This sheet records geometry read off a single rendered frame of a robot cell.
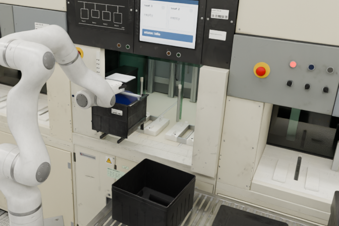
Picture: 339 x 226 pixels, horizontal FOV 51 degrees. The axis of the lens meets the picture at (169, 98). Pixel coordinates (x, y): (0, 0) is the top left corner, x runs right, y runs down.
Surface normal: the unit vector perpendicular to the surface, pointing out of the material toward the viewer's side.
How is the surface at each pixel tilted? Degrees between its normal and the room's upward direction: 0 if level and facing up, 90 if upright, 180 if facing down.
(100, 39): 90
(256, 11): 90
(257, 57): 90
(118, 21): 90
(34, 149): 61
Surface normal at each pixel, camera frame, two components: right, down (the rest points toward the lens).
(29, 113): 0.76, 0.22
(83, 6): -0.40, 0.31
